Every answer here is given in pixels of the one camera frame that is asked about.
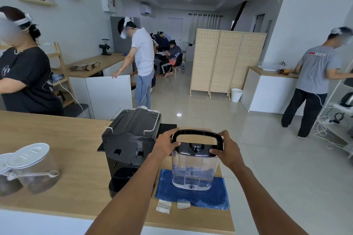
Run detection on person's left hand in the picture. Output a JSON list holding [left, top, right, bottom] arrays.
[[151, 129, 181, 161]]

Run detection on person's right hand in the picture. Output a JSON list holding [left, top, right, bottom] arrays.
[[209, 130, 245, 169]]

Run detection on clear water tank black lid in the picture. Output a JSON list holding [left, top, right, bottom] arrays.
[[171, 129, 224, 192]]

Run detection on person's right forearm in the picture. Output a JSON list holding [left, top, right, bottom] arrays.
[[225, 160, 310, 235]]

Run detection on person's left forearm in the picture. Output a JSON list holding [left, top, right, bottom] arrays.
[[92, 152, 166, 235]]

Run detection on blue cloth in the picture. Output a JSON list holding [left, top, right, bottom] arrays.
[[155, 169, 231, 211]]

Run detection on black coffee machine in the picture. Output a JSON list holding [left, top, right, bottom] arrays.
[[97, 106, 177, 199]]

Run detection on white waste bin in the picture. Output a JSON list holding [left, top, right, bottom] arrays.
[[231, 88, 244, 103]]

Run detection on white cabinet wooden top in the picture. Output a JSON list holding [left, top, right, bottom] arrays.
[[240, 66, 307, 115]]

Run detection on black chair wooden legs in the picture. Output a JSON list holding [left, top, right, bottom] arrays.
[[167, 54, 185, 80]]

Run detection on white counter wooden top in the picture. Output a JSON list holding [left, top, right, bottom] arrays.
[[52, 53, 133, 120]]

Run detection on bamboo folding screen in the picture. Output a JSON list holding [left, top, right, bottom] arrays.
[[189, 28, 268, 99]]

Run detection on white dish rack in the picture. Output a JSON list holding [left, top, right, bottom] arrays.
[[258, 61, 279, 72]]

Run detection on white door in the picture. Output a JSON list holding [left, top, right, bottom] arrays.
[[168, 17, 184, 43]]

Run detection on stack of brown paper bags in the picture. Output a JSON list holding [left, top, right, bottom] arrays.
[[69, 62, 101, 72]]

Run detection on black coffee grinder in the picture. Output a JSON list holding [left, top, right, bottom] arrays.
[[99, 38, 112, 56]]

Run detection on grey curtains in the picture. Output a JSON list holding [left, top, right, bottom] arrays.
[[189, 14, 223, 44]]

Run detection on white metal rack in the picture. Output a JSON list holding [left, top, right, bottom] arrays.
[[317, 60, 353, 159]]

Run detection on white plastic scoop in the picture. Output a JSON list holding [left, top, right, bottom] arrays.
[[7, 170, 60, 182]]

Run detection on wooden ladder shelf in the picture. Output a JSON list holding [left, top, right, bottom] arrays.
[[46, 41, 75, 108]]

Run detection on white air conditioner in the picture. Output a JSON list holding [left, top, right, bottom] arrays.
[[140, 4, 153, 17]]

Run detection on clear jar white lid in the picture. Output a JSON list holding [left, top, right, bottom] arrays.
[[0, 153, 24, 197], [7, 143, 62, 195]]

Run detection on white cables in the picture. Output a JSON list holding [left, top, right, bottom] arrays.
[[314, 116, 345, 150]]

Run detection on wooden wall shelf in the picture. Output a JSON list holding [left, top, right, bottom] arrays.
[[17, 0, 57, 6]]

